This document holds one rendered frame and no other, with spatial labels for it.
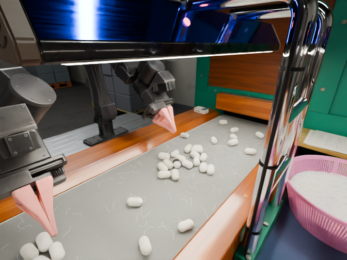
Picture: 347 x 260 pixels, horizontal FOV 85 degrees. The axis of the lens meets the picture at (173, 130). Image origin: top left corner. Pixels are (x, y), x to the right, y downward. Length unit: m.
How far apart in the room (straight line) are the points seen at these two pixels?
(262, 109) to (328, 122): 0.21
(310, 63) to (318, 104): 0.44
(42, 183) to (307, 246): 0.50
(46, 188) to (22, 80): 0.15
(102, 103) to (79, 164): 0.34
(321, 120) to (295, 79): 0.59
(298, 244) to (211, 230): 0.22
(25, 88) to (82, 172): 0.28
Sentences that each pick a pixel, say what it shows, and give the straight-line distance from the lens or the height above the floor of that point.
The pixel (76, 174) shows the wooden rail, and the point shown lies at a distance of 0.55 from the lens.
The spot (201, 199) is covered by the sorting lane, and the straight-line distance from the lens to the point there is 0.46.
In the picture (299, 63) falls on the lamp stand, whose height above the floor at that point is 1.04.
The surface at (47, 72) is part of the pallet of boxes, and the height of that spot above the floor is 0.42.
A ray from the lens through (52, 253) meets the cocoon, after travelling 0.40.
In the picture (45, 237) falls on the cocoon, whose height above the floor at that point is 0.76.
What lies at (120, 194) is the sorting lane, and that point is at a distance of 0.48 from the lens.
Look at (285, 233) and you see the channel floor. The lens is 0.54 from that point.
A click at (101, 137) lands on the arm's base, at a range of 0.91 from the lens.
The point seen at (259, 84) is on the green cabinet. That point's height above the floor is 0.91.
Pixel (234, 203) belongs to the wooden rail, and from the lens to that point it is 0.43.
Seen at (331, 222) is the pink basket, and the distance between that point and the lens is 0.49.
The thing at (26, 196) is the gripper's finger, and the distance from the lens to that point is 0.33.
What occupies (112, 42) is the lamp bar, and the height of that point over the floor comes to 1.06.
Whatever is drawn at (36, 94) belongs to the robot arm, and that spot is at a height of 0.99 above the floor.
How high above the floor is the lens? 1.05
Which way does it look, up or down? 24 degrees down
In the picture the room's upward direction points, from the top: straight up
